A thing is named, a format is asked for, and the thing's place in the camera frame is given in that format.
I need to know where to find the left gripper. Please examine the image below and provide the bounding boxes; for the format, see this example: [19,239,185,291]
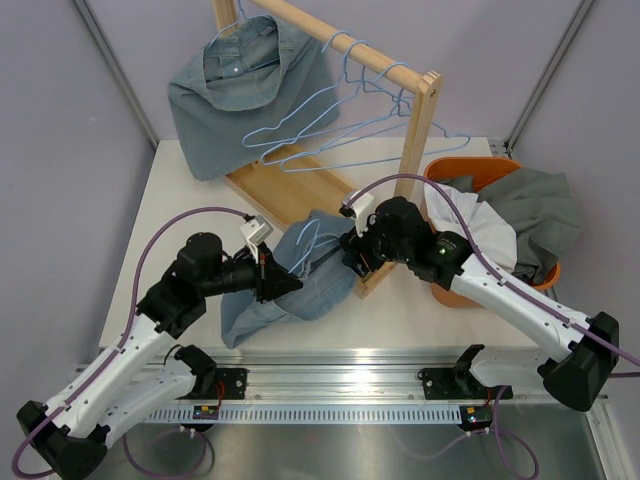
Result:
[200,241,303,304]

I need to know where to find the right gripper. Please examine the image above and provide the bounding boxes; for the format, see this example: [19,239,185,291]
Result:
[340,210,413,277]

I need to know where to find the blue wire hanger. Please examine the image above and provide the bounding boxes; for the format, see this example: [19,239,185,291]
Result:
[279,60,474,174]

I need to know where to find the white shirt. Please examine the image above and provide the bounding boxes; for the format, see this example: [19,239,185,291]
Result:
[424,184,517,273]

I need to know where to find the grey pleated skirt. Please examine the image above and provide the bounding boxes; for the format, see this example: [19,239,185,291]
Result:
[440,168,581,285]

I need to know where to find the light blue denim garment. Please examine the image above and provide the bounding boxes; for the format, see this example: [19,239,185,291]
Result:
[168,18,339,181]

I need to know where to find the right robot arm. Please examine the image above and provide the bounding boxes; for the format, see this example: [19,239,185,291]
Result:
[340,194,619,412]

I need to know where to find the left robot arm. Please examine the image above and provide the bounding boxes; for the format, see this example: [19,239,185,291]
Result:
[17,233,303,479]

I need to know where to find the wooden clothes rack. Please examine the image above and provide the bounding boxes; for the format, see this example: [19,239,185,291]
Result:
[212,0,444,300]

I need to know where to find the orange plastic basket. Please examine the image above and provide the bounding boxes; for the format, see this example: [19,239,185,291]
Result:
[422,156,562,311]

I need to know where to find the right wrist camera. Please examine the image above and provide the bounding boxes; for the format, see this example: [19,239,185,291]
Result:
[339,190,376,237]

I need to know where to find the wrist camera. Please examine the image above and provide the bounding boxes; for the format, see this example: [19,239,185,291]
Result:
[339,190,376,237]
[240,215,274,263]

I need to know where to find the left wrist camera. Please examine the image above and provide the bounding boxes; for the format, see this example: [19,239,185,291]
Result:
[240,215,274,263]

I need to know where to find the aluminium rail base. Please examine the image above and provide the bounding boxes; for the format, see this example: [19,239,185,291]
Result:
[67,347,611,426]

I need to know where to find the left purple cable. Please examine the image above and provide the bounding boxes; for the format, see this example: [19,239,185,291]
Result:
[12,207,256,476]

